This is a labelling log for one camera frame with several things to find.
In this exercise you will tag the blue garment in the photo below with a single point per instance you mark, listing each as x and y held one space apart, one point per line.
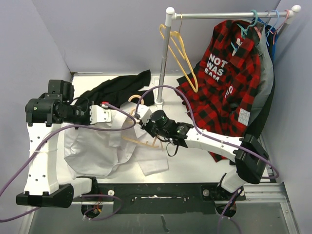
271 38

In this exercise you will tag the blue hanger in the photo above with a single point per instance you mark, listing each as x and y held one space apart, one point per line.
272 26

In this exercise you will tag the grey garment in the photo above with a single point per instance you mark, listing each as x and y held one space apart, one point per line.
266 76

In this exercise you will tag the metal clothes rack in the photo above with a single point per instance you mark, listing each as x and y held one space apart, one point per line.
171 15

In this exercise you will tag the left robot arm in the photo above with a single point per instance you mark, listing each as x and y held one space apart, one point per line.
44 117

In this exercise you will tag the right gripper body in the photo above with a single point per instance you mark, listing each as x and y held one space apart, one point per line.
151 128

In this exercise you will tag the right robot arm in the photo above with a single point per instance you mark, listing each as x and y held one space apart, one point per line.
247 153

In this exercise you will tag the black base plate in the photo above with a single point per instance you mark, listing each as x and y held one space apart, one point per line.
163 198

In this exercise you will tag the teal hanger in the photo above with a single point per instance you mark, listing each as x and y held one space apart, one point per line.
244 31

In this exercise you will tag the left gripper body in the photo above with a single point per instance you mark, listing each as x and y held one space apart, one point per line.
79 115

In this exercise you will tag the red black plaid shirt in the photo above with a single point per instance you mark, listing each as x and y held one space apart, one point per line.
224 84

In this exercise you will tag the white shirt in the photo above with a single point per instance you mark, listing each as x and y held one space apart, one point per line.
99 153

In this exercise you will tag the pink hanger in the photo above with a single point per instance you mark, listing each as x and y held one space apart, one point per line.
282 22

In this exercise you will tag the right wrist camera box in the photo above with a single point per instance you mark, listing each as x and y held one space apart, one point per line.
142 114

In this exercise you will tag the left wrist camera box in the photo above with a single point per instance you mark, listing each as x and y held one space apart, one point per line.
100 114

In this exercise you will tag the black hanging garment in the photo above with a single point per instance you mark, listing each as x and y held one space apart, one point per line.
263 117

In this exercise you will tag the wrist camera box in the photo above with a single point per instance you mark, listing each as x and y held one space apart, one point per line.
100 114
142 114

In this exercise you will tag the beige plastic hanger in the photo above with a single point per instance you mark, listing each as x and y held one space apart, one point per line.
139 132

